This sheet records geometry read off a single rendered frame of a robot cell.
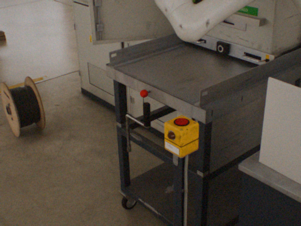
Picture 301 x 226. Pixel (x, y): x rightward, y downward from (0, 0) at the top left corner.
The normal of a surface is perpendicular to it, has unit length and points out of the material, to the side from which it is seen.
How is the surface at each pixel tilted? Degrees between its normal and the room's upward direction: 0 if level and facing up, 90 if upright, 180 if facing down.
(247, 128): 90
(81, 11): 90
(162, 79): 0
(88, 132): 0
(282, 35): 90
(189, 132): 90
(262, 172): 0
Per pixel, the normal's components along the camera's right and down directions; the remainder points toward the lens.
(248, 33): -0.76, 0.32
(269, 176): -0.03, -0.89
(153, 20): 0.24, 0.44
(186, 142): 0.65, 0.33
